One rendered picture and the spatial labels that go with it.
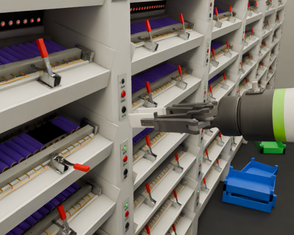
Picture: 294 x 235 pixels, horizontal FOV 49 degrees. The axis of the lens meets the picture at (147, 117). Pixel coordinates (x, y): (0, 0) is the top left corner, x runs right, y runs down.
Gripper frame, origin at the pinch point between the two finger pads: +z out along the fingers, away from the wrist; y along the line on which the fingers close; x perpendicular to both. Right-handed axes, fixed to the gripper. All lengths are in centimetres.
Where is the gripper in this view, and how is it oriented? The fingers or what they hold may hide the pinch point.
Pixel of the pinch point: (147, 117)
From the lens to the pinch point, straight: 69.8
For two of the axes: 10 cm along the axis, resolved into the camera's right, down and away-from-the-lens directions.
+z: -8.7, 0.1, 5.0
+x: 1.8, 9.4, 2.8
